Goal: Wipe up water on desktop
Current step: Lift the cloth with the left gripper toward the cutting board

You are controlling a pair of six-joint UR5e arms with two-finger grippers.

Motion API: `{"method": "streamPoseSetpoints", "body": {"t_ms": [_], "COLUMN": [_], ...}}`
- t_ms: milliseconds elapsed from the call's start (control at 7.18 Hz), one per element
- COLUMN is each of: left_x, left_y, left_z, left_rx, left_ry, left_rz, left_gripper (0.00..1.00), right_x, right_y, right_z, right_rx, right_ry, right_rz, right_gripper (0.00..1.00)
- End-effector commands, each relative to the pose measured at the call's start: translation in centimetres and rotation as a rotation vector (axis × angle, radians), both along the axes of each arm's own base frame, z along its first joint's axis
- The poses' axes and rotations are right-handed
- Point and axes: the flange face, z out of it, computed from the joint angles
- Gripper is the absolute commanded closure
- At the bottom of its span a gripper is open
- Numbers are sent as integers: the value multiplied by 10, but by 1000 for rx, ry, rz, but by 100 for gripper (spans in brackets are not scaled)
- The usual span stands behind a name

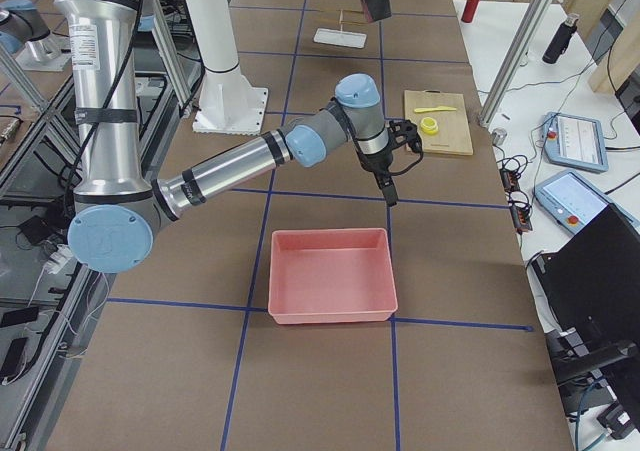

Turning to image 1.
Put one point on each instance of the blue teach pendant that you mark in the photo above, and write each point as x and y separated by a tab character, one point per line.
570	200
573	141

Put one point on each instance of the yellow plastic knife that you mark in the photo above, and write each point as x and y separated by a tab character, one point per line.
440	108

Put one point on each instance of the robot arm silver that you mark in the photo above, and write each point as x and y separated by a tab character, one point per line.
21	24
117	212

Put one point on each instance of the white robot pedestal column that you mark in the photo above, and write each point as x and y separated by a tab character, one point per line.
228	103

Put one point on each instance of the black water bottle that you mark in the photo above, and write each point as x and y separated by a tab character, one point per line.
561	39

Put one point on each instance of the wooden cutting board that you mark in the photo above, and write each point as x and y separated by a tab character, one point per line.
454	136

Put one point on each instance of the yellow lemon slice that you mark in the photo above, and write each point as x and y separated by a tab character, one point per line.
429	126

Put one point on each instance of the lower blue teach pendant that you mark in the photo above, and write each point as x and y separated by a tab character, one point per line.
570	200

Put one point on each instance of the grey pink cleaning cloth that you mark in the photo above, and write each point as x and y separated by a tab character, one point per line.
376	10

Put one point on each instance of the aluminium frame post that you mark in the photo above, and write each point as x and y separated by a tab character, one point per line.
525	33

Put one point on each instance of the pink plastic bin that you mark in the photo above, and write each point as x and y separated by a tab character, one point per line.
326	276

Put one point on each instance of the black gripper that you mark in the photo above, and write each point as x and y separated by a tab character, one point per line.
378	163

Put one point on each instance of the black monitor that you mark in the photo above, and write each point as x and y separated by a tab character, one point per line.
592	282

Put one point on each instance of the white rectangular tray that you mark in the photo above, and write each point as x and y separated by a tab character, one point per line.
340	38

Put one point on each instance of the upper blue teach pendant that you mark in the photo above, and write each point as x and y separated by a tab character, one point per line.
573	141

